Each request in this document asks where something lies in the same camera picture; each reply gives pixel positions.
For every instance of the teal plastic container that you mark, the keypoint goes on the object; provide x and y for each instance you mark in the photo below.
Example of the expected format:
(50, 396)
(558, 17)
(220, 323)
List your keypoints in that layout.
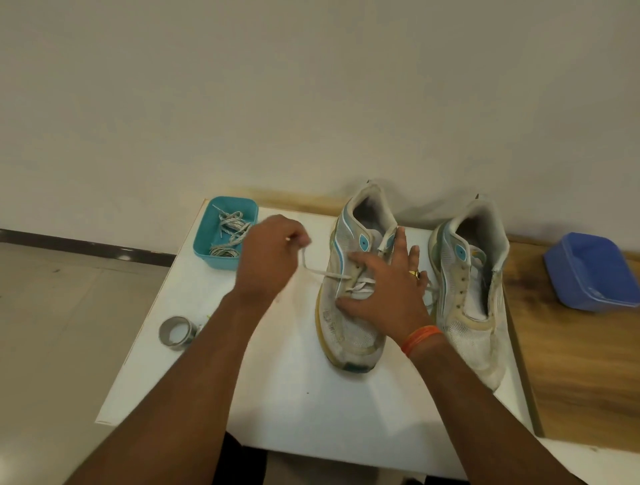
(205, 245)

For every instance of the black trousers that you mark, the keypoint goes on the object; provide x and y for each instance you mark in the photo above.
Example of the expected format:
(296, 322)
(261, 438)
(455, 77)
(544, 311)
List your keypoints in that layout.
(240, 462)

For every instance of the worn white sneaker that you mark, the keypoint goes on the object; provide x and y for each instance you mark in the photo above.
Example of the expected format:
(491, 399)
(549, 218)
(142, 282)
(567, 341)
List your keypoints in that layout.
(350, 340)
(480, 350)

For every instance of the blue plastic container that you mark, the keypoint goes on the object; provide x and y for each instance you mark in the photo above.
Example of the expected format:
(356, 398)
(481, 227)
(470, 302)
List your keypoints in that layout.
(595, 275)

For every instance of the person's right hand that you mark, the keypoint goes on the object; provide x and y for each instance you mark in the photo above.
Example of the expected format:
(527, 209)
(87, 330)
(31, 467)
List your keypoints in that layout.
(390, 300)

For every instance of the person's left forearm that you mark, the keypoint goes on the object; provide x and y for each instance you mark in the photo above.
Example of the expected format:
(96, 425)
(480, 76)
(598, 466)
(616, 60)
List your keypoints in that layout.
(175, 399)

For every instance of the orange thread wristband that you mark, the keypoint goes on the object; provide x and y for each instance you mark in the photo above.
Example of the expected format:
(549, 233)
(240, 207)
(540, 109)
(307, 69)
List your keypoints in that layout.
(421, 339)

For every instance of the person's left hand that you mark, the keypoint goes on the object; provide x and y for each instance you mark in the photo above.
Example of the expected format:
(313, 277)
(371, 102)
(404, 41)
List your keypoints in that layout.
(267, 260)

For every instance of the person's right forearm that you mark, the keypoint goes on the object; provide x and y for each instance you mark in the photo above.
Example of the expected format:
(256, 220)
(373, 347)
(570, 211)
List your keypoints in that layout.
(485, 414)

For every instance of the grey tape roll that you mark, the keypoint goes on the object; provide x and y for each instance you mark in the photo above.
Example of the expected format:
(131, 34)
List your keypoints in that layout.
(167, 342)

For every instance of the white lace of sneaker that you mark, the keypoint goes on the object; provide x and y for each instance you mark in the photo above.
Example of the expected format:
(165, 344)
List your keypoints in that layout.
(322, 273)

